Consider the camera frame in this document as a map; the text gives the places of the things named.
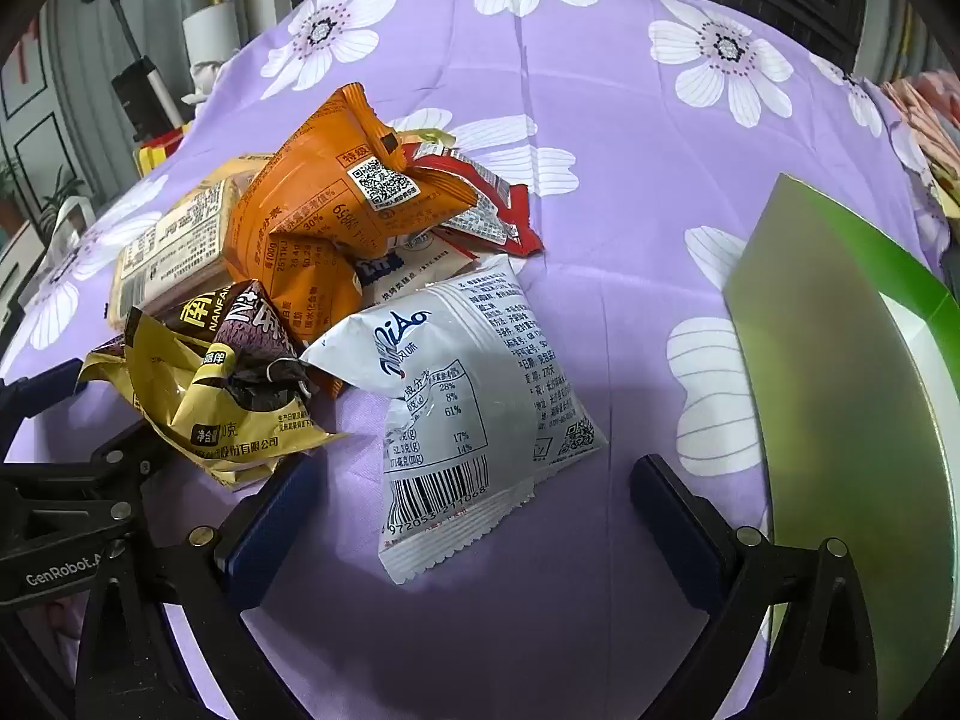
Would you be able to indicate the white cloth bag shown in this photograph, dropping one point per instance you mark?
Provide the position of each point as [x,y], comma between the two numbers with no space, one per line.
[201,79]

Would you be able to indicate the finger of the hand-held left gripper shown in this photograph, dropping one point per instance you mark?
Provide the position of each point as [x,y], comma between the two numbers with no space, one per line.
[45,386]
[131,454]

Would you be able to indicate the red snack packet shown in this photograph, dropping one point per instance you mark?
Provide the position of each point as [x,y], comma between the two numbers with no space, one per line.
[487,191]

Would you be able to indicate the white blue-print snack packet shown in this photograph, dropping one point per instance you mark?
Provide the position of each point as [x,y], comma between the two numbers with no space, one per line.
[420,255]

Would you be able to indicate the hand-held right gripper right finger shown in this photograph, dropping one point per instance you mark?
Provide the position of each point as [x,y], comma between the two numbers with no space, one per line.
[682,532]

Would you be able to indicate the black upright vacuum cleaner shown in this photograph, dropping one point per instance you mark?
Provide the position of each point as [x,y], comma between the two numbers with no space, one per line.
[142,101]

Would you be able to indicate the purple floral tablecloth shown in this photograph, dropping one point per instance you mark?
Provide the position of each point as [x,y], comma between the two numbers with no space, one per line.
[600,202]

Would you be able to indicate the pale yellow-green snack packet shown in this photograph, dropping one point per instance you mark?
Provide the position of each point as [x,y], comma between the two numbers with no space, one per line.
[431,136]

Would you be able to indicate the white barcode snack packet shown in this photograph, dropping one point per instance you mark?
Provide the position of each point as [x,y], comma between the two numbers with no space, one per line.
[465,390]

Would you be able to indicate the green potted plant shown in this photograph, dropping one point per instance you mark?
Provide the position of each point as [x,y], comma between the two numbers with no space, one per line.
[64,199]

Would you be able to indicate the green white cardboard box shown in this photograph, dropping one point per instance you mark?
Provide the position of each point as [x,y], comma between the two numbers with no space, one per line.
[825,390]

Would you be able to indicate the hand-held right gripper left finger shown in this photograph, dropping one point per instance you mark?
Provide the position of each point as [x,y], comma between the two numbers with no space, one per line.
[270,532]

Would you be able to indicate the yellow brown snack packet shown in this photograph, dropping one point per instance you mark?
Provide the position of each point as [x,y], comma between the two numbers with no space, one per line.
[172,390]

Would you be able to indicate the pile of pink clothes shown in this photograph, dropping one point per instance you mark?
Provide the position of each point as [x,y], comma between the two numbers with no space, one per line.
[926,120]

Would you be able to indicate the beige cracker packet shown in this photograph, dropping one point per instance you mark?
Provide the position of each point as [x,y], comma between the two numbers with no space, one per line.
[180,240]

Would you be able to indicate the red yellow paper bag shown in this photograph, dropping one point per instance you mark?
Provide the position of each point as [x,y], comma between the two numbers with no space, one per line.
[157,150]

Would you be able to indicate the orange snack packet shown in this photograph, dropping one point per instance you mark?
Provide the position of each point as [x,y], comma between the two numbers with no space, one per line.
[315,217]

